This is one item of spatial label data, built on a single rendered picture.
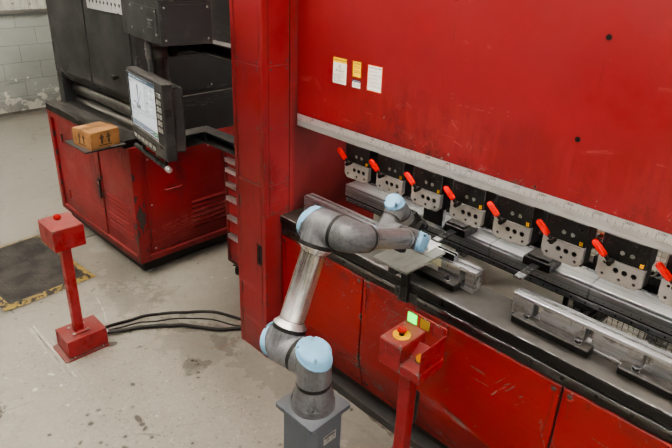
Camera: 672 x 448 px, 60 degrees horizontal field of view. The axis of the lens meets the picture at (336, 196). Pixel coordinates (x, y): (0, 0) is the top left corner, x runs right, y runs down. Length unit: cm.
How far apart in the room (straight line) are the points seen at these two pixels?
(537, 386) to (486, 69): 117
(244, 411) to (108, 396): 72
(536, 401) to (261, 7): 196
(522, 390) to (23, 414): 237
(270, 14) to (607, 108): 149
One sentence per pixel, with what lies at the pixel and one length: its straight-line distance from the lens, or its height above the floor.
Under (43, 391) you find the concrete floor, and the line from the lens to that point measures 353.
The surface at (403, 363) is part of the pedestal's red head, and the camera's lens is 235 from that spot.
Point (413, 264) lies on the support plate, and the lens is 239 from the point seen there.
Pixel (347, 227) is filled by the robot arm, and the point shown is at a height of 136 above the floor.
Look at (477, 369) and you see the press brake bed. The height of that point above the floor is 64.
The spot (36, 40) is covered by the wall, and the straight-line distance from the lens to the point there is 872.
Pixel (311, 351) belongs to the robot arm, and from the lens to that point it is 190.
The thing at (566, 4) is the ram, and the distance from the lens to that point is 205.
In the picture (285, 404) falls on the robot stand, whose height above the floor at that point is 78.
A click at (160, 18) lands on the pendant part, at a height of 187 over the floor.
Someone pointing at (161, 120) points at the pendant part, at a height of 143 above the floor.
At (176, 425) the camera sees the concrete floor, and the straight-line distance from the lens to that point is 315.
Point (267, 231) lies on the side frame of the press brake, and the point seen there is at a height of 81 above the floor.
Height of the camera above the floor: 218
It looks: 23 degrees down
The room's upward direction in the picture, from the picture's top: 2 degrees clockwise
